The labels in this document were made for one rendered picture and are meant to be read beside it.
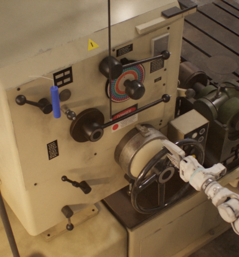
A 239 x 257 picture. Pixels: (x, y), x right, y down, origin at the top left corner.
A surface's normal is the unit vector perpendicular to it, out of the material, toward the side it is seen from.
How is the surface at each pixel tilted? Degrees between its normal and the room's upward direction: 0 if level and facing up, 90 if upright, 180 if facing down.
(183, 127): 0
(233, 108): 21
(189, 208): 90
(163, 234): 90
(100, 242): 0
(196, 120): 0
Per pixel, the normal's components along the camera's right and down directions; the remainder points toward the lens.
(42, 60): 0.41, -0.12
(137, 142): -0.31, -0.52
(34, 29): 0.00, -0.73
